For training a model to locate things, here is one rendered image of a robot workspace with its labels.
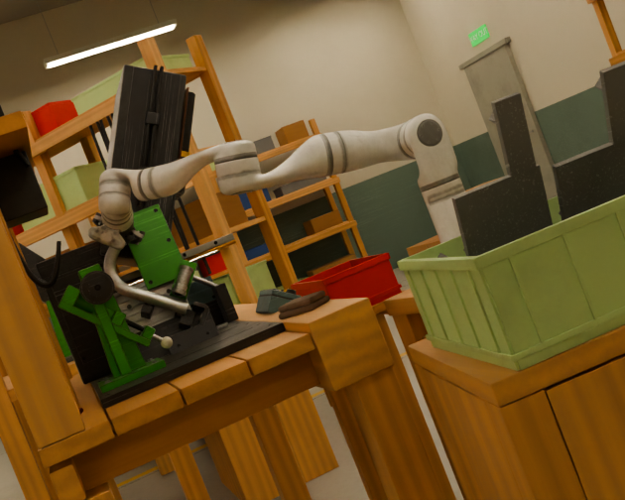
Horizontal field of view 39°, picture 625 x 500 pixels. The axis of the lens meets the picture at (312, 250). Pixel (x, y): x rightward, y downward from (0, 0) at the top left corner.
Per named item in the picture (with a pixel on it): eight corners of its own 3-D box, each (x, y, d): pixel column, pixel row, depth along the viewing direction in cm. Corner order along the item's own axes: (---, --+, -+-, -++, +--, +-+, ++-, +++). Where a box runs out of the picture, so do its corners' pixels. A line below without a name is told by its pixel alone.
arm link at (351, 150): (314, 138, 198) (326, 130, 189) (426, 118, 206) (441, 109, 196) (323, 179, 198) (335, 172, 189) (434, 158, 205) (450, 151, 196)
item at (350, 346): (246, 342, 326) (230, 304, 325) (396, 364, 182) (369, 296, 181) (210, 357, 322) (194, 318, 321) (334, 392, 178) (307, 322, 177)
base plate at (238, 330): (205, 324, 302) (203, 318, 302) (286, 330, 197) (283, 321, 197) (86, 374, 290) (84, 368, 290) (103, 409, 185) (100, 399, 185)
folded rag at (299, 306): (279, 320, 202) (274, 309, 202) (298, 311, 208) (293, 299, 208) (312, 310, 196) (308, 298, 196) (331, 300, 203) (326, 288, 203)
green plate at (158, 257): (188, 282, 240) (158, 213, 245) (189, 273, 233) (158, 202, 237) (148, 298, 237) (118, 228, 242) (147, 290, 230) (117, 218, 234)
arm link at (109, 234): (86, 237, 214) (84, 228, 208) (106, 197, 218) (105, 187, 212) (122, 252, 214) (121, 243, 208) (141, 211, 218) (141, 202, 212)
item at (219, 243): (225, 247, 266) (222, 237, 266) (236, 242, 251) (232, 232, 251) (100, 296, 255) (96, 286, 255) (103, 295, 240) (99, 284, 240)
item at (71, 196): (300, 437, 481) (134, 21, 472) (33, 497, 605) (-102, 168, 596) (346, 400, 527) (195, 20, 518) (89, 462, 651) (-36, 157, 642)
